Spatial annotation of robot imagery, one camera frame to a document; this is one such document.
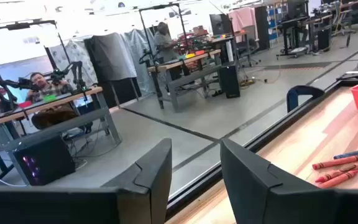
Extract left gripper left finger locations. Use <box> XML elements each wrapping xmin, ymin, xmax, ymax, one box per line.
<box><xmin>0</xmin><ymin>138</ymin><xmax>173</xmax><ymax>224</ymax></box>

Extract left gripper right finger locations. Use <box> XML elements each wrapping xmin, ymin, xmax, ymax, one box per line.
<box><xmin>220</xmin><ymin>138</ymin><xmax>358</xmax><ymax>224</ymax></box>

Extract orange-red crayon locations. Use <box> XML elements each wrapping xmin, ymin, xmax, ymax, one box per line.
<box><xmin>314</xmin><ymin>160</ymin><xmax>358</xmax><ymax>184</ymax></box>
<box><xmin>318</xmin><ymin>169</ymin><xmax>358</xmax><ymax>190</ymax></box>
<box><xmin>311</xmin><ymin>154</ymin><xmax>358</xmax><ymax>170</ymax></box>

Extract blue crayon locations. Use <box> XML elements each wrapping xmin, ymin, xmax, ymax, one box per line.
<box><xmin>333</xmin><ymin>146</ymin><xmax>358</xmax><ymax>161</ymax></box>

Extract wooden-top grey workbench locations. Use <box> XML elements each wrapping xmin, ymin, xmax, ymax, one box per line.
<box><xmin>147</xmin><ymin>49</ymin><xmax>229</xmax><ymax>113</ymax></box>
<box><xmin>0</xmin><ymin>86</ymin><xmax>123</xmax><ymax>187</ymax></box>

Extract black table clamp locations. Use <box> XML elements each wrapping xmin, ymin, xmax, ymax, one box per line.
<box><xmin>286</xmin><ymin>85</ymin><xmax>326</xmax><ymax>114</ymax></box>

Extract black computer tower purple lights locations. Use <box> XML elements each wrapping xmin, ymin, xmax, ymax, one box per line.
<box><xmin>12</xmin><ymin>135</ymin><xmax>76</xmax><ymax>187</ymax></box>

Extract person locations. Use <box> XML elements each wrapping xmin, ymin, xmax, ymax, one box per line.
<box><xmin>25</xmin><ymin>72</ymin><xmax>93</xmax><ymax>131</ymax></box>
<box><xmin>152</xmin><ymin>21</ymin><xmax>180</xmax><ymax>65</ymax></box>

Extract dark grey cover cloth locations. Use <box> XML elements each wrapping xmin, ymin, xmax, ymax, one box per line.
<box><xmin>83</xmin><ymin>32</ymin><xmax>142</xmax><ymax>108</ymax></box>

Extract white roll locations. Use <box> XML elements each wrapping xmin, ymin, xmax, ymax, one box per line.
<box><xmin>225</xmin><ymin>40</ymin><xmax>235</xmax><ymax>63</ymax></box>

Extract grey tarpaulin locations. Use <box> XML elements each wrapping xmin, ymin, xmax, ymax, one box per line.
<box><xmin>122</xmin><ymin>27</ymin><xmax>160</xmax><ymax>96</ymax></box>

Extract patterned white cloth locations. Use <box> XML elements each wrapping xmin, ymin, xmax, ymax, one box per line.
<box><xmin>47</xmin><ymin>39</ymin><xmax>99</xmax><ymax>90</ymax></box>

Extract black monitor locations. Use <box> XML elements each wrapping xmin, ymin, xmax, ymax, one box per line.
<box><xmin>209</xmin><ymin>13</ymin><xmax>233</xmax><ymax>37</ymax></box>

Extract pink cloth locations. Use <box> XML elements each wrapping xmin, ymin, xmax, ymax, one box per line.
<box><xmin>227</xmin><ymin>6</ymin><xmax>259</xmax><ymax>43</ymax></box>

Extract black standing desk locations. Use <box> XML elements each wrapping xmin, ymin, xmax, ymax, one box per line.
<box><xmin>275</xmin><ymin>14</ymin><xmax>311</xmax><ymax>60</ymax></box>

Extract black aluminium table frame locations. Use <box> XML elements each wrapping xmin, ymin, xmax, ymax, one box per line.
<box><xmin>165</xmin><ymin>70</ymin><xmax>358</xmax><ymax>220</ymax></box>

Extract black camera stand frame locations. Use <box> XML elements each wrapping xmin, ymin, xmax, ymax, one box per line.
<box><xmin>137</xmin><ymin>2</ymin><xmax>190</xmax><ymax>68</ymax></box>
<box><xmin>0</xmin><ymin>19</ymin><xmax>71</xmax><ymax>82</ymax></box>

